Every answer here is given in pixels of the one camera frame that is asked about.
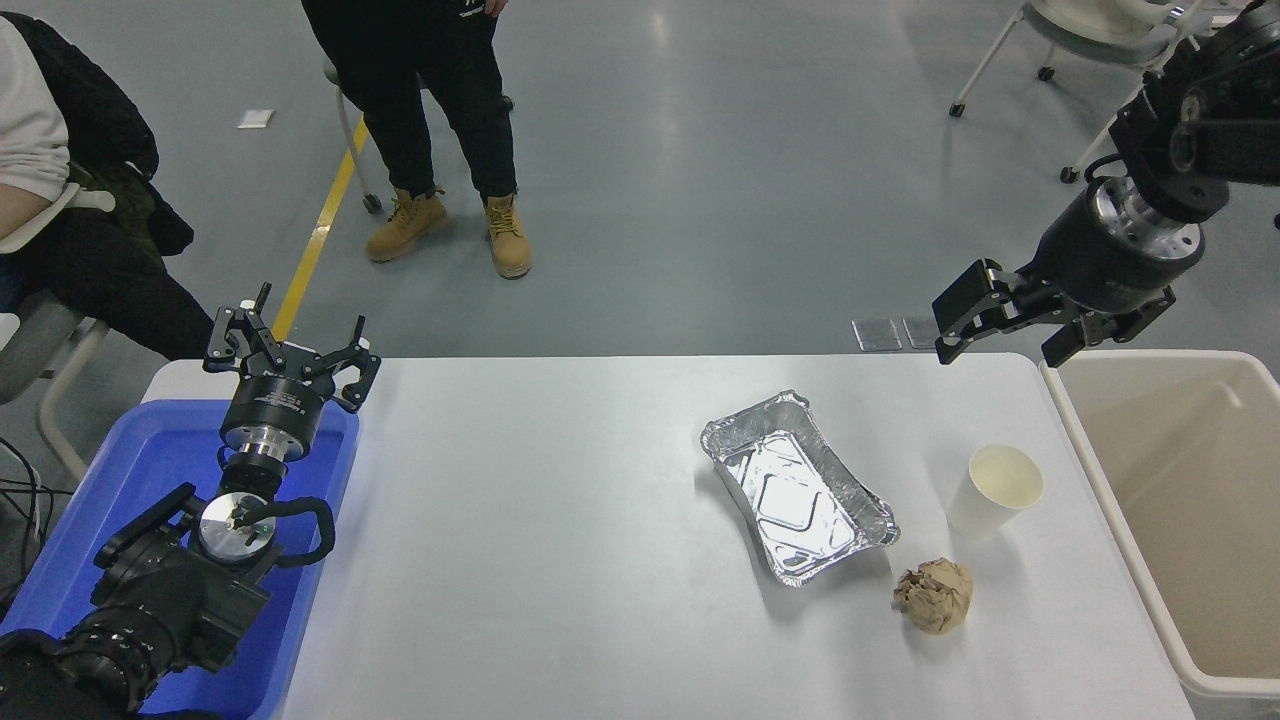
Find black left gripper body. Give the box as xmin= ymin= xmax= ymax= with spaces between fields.
xmin=220 ymin=350 xmax=333 ymax=443

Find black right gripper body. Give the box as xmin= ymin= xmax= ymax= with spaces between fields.
xmin=1020 ymin=185 xmax=1201 ymax=316

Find white paper cup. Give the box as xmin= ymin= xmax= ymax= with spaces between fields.
xmin=946 ymin=443 xmax=1046 ymax=541

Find blue plastic tray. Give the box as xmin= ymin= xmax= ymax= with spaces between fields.
xmin=0 ymin=398 xmax=361 ymax=720

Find seated person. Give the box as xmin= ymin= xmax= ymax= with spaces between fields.
xmin=0 ymin=15 xmax=217 ymax=361

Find large pale bin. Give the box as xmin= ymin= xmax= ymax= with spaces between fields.
xmin=1038 ymin=348 xmax=1280 ymax=720

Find grey seat wheeled chair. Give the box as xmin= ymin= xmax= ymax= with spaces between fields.
xmin=322 ymin=58 xmax=516 ymax=215

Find white wheeled chair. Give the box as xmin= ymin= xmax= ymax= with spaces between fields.
xmin=948 ymin=0 xmax=1226 ymax=185

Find silver foil tray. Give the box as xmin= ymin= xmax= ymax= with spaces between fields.
xmin=700 ymin=390 xmax=901 ymax=589

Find black jacket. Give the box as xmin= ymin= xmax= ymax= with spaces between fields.
xmin=5 ymin=12 xmax=196 ymax=257

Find crumpled tan paper ball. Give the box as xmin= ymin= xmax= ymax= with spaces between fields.
xmin=892 ymin=558 xmax=975 ymax=636

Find standing person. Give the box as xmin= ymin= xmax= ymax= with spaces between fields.
xmin=300 ymin=0 xmax=534 ymax=280

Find grey chair with white frame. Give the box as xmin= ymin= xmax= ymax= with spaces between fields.
xmin=0 ymin=185 xmax=117 ymax=481

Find black floor cables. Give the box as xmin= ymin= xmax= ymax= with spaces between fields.
xmin=0 ymin=435 xmax=77 ymax=601

